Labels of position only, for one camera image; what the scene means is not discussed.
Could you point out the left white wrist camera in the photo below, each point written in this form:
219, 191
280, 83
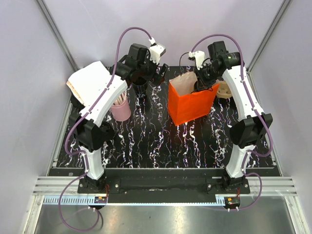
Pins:
156, 51

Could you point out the orange paper bag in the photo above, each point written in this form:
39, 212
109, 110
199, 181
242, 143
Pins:
184, 103

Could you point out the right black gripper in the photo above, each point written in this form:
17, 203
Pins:
202, 84

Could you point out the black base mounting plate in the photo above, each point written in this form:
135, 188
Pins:
164, 186

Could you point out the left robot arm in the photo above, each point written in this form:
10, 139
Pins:
131, 67

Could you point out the black coffee cup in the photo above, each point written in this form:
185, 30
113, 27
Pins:
140, 88

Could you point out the black round napkin base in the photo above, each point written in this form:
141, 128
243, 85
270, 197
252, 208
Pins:
76, 103

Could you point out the pink straw holder cup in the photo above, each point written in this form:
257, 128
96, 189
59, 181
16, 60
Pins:
121, 112

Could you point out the black cup lid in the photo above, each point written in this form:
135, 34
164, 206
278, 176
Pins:
107, 131

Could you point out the bottom pulp cup carrier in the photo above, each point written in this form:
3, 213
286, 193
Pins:
223, 90

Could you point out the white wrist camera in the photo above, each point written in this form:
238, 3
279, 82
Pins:
156, 51
199, 57

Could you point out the white napkin stack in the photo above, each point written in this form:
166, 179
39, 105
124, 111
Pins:
89, 82

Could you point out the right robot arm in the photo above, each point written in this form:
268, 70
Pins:
252, 123

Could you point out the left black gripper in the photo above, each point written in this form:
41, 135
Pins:
158, 78

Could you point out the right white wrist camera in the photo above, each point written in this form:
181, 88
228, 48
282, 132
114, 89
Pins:
199, 57

